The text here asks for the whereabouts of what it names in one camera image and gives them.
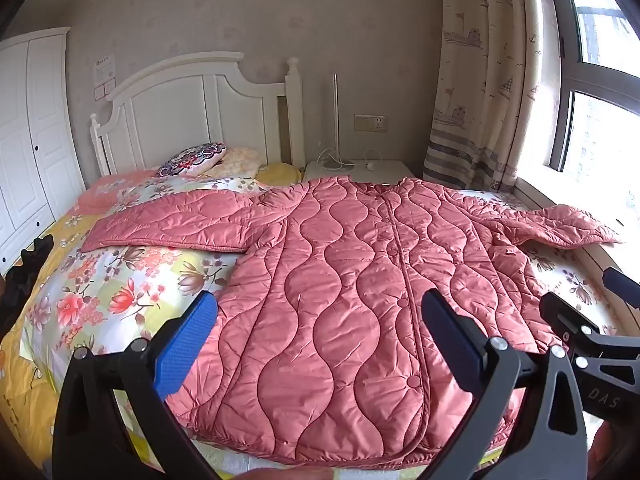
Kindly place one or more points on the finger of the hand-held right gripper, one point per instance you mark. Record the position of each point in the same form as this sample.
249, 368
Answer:
565, 317
622, 282

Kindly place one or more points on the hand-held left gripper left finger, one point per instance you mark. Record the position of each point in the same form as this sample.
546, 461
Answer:
187, 340

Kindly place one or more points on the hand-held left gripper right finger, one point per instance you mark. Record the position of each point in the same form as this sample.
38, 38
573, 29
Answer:
452, 340

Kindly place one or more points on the pink quilted jacket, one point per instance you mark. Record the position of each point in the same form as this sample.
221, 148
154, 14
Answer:
350, 285

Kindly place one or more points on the windowsill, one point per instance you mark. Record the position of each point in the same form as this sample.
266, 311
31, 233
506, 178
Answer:
565, 195

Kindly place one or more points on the floral bedspread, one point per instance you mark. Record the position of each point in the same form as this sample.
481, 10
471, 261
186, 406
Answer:
100, 280

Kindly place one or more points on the black cloth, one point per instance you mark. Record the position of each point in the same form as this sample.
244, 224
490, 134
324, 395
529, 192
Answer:
22, 275

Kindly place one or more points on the purple patterned pillow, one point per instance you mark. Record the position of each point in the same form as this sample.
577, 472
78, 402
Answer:
192, 160

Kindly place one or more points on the cream pillow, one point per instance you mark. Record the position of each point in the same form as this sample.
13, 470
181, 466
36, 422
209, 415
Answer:
240, 160

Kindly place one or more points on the yellow pillow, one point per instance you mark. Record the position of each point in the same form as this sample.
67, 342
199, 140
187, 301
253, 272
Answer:
280, 174

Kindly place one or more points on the white nightstand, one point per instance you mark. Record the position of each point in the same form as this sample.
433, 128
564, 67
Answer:
350, 172

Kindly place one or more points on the window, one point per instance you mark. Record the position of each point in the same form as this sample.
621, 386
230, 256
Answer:
595, 85

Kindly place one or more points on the white bed headboard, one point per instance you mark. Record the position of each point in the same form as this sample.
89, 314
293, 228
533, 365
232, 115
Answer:
200, 105

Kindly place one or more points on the printed cream curtain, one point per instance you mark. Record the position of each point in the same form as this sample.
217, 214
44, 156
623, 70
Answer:
480, 85

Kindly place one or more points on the white pole lamp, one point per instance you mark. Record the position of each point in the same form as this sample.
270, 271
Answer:
335, 120

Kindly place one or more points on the white wardrobe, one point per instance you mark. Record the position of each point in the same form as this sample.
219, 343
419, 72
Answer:
30, 135

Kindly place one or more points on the beige wall socket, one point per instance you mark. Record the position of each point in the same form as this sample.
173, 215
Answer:
370, 123

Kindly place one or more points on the wall paper notes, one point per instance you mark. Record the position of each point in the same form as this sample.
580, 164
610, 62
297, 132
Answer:
105, 75

